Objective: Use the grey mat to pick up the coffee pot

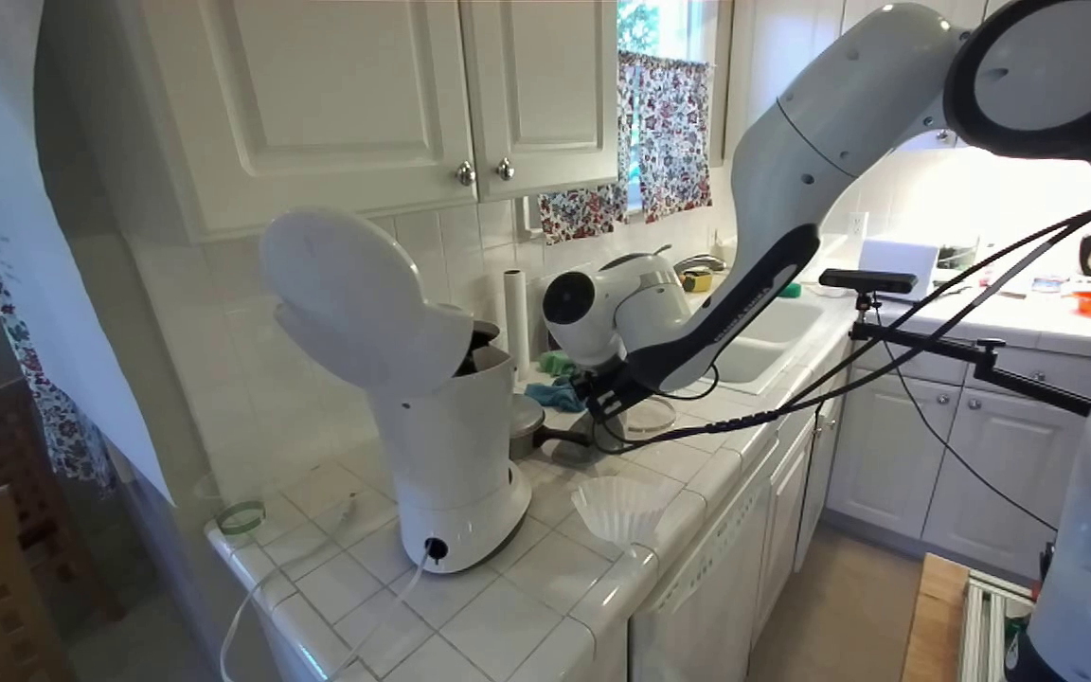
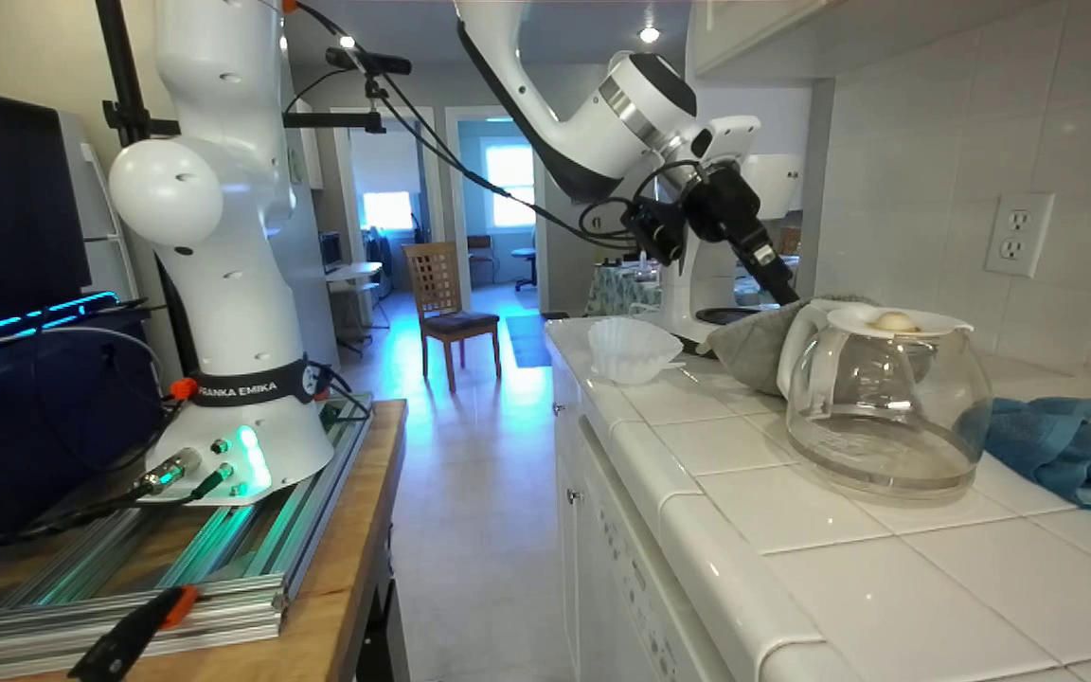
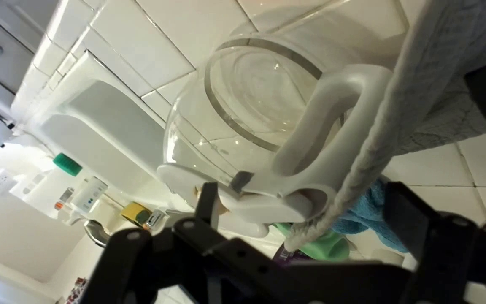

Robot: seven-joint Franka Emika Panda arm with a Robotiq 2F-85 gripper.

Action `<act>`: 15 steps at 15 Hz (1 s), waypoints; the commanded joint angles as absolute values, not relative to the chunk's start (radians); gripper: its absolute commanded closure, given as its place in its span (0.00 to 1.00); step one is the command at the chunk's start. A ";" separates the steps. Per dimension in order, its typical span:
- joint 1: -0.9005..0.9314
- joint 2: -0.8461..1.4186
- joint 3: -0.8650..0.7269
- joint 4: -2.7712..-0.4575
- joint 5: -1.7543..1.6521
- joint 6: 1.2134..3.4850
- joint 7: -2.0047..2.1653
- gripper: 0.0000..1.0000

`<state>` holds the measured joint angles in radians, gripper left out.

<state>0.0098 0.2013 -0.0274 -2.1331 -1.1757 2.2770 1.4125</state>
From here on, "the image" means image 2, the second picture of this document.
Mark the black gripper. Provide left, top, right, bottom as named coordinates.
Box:
left=680, top=158, right=808, bottom=309

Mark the grey quilted mat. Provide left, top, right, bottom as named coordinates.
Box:
left=699, top=294, right=851, bottom=399

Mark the white coffee maker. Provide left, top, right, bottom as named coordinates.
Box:
left=657, top=112, right=776, bottom=354

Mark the glass coffee pot white handle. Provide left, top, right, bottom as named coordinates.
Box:
left=776, top=298, right=997, bottom=494

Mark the table with floral cloth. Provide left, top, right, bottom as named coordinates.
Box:
left=583, top=258, right=667, bottom=319

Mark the white base cabinet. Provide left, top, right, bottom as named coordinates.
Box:
left=550, top=364, right=729, bottom=682

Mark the blue cloth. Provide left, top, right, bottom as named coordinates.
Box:
left=959, top=394, right=1091, bottom=527

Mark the wooden chair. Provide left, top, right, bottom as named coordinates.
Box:
left=402, top=237, right=507, bottom=394

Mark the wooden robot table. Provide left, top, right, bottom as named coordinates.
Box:
left=0, top=394, right=407, bottom=682

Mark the black vertical stand pole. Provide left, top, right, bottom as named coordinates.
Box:
left=92, top=0, right=202, bottom=384

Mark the dark blue bag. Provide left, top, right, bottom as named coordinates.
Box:
left=0, top=319, right=174, bottom=548

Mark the black computer monitor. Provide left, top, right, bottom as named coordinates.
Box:
left=0, top=78, right=97, bottom=340

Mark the white wall outlet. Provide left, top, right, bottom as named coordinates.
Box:
left=981, top=188, right=1060, bottom=283

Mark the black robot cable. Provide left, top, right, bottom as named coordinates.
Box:
left=284, top=0, right=651, bottom=258

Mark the black stereo camera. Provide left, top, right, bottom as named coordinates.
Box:
left=320, top=45, right=415, bottom=78

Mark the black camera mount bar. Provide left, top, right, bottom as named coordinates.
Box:
left=279, top=111, right=390, bottom=138

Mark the aluminium rail frame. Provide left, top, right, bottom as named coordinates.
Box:
left=0, top=414, right=369, bottom=647

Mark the black clamp orange handle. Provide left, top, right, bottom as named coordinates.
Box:
left=65, top=580, right=207, bottom=682

